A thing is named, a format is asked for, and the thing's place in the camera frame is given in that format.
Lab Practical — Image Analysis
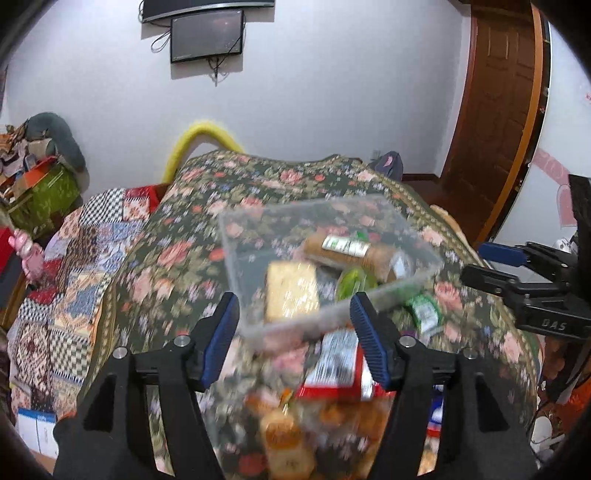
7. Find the green snack packet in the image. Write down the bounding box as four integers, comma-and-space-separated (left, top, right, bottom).
336, 267, 379, 303

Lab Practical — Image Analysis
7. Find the dark backpack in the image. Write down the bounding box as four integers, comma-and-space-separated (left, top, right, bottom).
368, 150, 404, 182

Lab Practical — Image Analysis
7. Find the pink plush toy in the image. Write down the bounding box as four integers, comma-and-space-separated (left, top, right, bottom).
8, 230, 46, 280

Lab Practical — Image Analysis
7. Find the brown biscuit packet green label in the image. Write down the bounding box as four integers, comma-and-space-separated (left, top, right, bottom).
302, 230, 414, 283

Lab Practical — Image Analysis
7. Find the dark floral blanket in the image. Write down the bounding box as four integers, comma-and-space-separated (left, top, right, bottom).
81, 150, 541, 480

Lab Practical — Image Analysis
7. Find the small green white packet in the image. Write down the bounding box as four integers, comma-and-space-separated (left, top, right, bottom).
405, 294, 444, 335

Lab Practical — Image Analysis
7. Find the orange cloth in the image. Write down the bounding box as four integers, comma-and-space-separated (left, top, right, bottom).
538, 335, 591, 416

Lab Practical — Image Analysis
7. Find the patchwork quilt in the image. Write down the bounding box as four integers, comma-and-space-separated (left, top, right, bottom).
9, 185, 169, 416

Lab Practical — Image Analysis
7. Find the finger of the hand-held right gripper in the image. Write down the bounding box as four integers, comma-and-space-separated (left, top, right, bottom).
460, 264, 527, 303
478, 242, 546, 274

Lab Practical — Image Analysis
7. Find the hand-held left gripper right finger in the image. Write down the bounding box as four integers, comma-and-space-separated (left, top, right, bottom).
349, 292, 537, 480

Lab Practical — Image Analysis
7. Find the brown wooden door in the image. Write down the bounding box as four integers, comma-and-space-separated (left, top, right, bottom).
436, 0, 552, 245

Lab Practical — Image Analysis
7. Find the pink wall sticker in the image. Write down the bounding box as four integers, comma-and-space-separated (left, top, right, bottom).
531, 148, 578, 229

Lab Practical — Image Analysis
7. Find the yellow plush hoop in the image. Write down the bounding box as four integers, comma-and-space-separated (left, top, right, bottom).
161, 119, 246, 184

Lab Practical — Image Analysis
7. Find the large black wall television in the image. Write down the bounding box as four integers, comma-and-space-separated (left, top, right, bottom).
141, 0, 276, 24

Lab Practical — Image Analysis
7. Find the orange snack packet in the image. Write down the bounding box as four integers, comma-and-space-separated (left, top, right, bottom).
247, 390, 317, 480
318, 399, 393, 480

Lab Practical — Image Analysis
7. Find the black monitor cable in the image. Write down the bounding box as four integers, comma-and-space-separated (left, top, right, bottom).
205, 54, 230, 88

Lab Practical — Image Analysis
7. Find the grey plush toy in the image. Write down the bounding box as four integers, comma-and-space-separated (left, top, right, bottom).
24, 112, 88, 172

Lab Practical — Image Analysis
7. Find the white blue cardboard box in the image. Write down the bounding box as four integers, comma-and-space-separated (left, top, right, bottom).
16, 408, 58, 460

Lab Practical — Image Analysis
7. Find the red white snack packet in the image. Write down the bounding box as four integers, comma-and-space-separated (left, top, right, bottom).
295, 328, 386, 401

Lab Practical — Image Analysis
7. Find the small black wall monitor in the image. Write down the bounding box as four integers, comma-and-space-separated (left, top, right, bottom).
170, 9, 245, 64

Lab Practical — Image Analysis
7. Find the yellow cracker packet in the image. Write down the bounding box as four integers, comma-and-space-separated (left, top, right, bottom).
264, 261, 321, 323

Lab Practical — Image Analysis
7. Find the clear plastic container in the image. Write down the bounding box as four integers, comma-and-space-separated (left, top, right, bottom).
218, 194, 444, 344

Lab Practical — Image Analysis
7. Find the green storage box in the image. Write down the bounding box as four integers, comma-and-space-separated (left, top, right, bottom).
4, 159, 81, 234

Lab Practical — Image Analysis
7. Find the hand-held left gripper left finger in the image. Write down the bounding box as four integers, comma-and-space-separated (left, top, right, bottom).
53, 292, 241, 480

